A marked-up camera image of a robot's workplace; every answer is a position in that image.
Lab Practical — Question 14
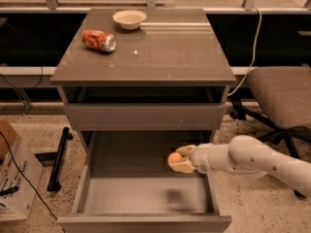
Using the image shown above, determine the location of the orange fruit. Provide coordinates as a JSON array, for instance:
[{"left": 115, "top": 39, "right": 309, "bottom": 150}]
[{"left": 167, "top": 152, "right": 183, "bottom": 164}]

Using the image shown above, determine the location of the crushed orange soda can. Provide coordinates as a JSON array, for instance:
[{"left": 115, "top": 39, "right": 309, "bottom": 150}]
[{"left": 82, "top": 29, "right": 117, "bottom": 52}]

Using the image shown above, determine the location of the open grey middle drawer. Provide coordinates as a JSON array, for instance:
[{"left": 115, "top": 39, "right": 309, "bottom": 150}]
[{"left": 58, "top": 131, "right": 231, "bottom": 233}]

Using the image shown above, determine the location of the grey drawer cabinet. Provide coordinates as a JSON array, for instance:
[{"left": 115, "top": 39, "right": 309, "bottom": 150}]
[{"left": 50, "top": 8, "right": 237, "bottom": 180}]

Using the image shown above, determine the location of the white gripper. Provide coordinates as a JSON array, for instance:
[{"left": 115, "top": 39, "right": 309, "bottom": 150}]
[{"left": 168, "top": 144, "right": 211, "bottom": 174}]

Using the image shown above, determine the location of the black floor cable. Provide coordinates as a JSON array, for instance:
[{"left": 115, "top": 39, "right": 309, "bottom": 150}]
[{"left": 0, "top": 130, "right": 67, "bottom": 233}]

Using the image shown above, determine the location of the white cardboard box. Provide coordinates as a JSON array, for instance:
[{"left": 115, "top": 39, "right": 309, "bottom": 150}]
[{"left": 0, "top": 136, "right": 43, "bottom": 221}]

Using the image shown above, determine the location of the black bar on floor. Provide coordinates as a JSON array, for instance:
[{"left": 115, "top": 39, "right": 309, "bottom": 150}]
[{"left": 47, "top": 127, "right": 73, "bottom": 192}]

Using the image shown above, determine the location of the white paper bowl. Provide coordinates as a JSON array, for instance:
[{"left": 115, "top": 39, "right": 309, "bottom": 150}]
[{"left": 113, "top": 10, "right": 147, "bottom": 30}]

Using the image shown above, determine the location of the closed grey top drawer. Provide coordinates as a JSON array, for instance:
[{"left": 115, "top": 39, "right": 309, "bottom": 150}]
[{"left": 64, "top": 104, "right": 225, "bottom": 131}]

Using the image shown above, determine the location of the brown cardboard box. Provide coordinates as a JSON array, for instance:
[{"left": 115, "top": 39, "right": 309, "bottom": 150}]
[{"left": 0, "top": 119, "right": 17, "bottom": 161}]

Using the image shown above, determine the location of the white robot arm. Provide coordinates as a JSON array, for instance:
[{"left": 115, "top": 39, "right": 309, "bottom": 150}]
[{"left": 167, "top": 135, "right": 311, "bottom": 198}]

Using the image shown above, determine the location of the grey office chair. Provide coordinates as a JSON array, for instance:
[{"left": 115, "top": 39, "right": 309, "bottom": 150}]
[{"left": 229, "top": 67, "right": 311, "bottom": 158}]

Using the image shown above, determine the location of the white cable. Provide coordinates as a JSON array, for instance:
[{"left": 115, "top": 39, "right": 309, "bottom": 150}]
[{"left": 227, "top": 7, "right": 263, "bottom": 98}]

